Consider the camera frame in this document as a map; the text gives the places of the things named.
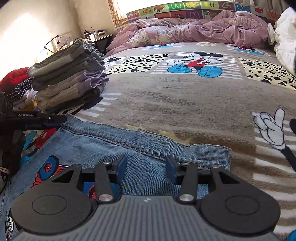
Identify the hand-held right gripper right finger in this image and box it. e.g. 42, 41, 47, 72
165, 154, 240, 203

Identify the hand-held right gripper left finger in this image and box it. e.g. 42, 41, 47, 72
50, 154, 127, 203

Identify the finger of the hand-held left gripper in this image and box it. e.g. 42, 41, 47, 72
40, 114, 67, 123
24, 122, 61, 130

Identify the blue denim jacket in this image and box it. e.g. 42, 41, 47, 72
0, 113, 232, 241

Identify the stack of colourful folded clothes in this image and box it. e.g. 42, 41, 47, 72
0, 67, 38, 112

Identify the stack of grey folded clothes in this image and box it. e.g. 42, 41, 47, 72
27, 38, 110, 115

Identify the person's left hand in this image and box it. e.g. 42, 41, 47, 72
9, 130, 26, 173

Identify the cartoon printed brown blanket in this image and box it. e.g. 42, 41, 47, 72
21, 42, 296, 241

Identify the black desk lamp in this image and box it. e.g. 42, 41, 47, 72
43, 35, 60, 50

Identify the framed picture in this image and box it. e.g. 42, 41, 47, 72
54, 32, 73, 50

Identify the dark desk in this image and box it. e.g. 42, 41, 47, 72
82, 29, 114, 56

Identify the purple duvet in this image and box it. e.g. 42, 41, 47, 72
106, 10, 275, 56

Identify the colourful alphabet play mat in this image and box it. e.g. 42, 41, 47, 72
127, 1, 281, 24

